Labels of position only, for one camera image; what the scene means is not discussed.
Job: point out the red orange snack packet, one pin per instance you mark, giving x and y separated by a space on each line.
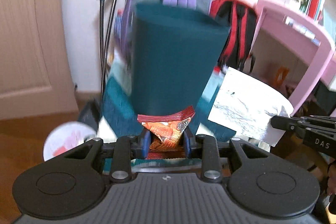
168 132

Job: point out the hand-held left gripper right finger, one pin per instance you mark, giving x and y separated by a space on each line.
187 144

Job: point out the beige wooden door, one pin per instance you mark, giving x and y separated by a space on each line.
31 29

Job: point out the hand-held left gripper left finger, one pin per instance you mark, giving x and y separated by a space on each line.
145 145

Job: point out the red black backpack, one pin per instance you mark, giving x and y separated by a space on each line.
236 29

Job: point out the pink chair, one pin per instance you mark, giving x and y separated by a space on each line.
302 29

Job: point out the teal cream zigzag quilt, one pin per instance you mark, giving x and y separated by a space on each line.
118 106

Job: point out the teal plastic bin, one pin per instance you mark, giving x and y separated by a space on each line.
173 56

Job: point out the white round stool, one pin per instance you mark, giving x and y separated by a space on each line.
65 138

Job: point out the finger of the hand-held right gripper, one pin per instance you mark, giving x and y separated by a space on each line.
288 123

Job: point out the black metal stand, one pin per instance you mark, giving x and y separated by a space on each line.
106 29

